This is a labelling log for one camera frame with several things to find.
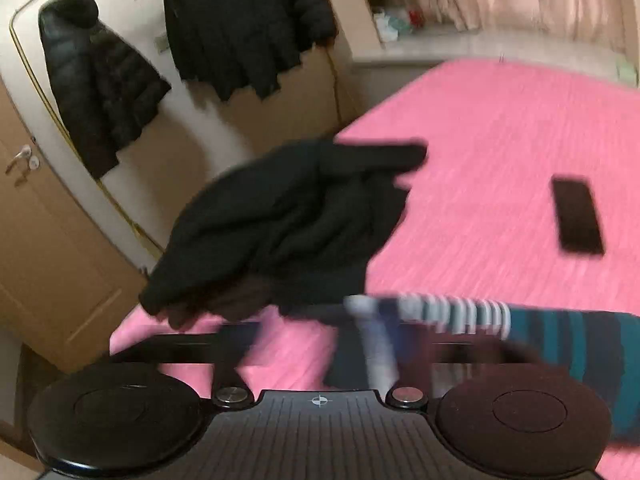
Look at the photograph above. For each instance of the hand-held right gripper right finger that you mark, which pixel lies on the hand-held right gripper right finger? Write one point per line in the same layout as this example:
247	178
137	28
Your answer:
470	352

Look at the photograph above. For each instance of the black garment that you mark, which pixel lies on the black garment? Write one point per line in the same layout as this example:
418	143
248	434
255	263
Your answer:
280	220

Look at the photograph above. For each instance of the black smartphone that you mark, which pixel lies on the black smartphone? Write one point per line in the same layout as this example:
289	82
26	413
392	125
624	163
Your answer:
577	215

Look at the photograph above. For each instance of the striped navy teal sweater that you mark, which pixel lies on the striped navy teal sweater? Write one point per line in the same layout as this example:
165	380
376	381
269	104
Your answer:
565	350

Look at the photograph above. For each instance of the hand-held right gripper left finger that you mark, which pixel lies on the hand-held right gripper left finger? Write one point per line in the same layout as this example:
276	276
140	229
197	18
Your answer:
190	349

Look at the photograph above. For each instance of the cluttered storage shelf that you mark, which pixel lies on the cluttered storage shelf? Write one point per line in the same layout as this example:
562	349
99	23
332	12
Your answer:
395	15

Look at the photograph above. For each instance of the brown wooden panel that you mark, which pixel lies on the brown wooden panel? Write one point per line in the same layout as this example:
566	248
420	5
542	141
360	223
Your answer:
315	100

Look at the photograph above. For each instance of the beige window ledge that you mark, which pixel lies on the beige window ledge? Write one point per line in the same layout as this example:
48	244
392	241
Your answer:
480	47

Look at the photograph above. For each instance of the black hooded puffer jacket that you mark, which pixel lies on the black hooded puffer jacket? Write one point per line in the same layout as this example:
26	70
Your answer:
95	85

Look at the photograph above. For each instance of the pink fuzzy blanket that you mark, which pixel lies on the pink fuzzy blanket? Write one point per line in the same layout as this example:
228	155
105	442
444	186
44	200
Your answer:
485	125

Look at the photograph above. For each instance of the light wooden door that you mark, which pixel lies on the light wooden door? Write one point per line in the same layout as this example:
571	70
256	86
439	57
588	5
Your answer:
55	260

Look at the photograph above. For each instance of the long black coat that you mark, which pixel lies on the long black coat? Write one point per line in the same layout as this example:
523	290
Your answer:
240	20

